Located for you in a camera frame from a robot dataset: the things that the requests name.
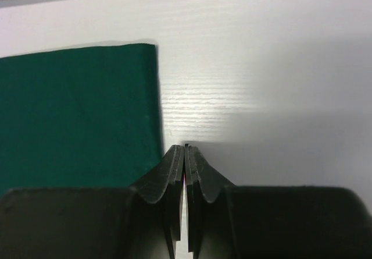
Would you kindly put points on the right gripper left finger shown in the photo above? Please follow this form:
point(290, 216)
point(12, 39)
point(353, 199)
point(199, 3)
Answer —
point(139, 221)

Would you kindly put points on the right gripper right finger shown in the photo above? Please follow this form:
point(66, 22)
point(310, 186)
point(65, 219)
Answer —
point(230, 221)

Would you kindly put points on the green surgical cloth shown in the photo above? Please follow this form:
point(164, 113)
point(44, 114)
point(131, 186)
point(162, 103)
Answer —
point(83, 117)

